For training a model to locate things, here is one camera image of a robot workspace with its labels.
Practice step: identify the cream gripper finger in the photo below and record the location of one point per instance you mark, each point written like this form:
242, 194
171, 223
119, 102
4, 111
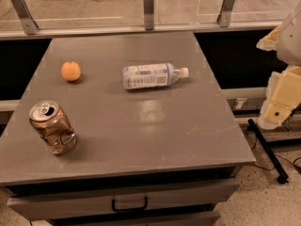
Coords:
269, 42
283, 96

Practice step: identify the dented orange soda can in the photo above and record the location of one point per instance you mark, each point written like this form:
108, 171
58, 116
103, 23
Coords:
49, 119

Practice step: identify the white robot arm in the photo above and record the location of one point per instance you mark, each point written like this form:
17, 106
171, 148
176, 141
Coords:
289, 39

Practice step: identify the black metal stand leg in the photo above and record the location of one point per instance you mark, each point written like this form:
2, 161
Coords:
282, 175

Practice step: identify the grey drawer cabinet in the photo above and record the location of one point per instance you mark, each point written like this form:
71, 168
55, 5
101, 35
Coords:
180, 146

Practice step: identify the clear plastic water bottle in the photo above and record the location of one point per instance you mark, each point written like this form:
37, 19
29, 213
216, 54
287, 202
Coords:
152, 76

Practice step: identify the orange fruit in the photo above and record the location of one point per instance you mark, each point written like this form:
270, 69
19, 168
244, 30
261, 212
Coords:
70, 71

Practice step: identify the right metal railing bracket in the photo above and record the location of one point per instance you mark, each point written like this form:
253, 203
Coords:
224, 15

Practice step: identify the metal railing bracket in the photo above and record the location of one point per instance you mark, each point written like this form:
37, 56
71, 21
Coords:
148, 6
224, 15
29, 26

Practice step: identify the middle metal railing bracket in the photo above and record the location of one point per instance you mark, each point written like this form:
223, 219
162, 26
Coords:
148, 6

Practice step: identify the black drawer handle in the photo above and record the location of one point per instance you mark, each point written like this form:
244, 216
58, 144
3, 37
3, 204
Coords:
129, 206

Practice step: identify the left metal railing bracket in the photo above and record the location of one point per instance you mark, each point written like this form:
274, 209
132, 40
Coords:
29, 26

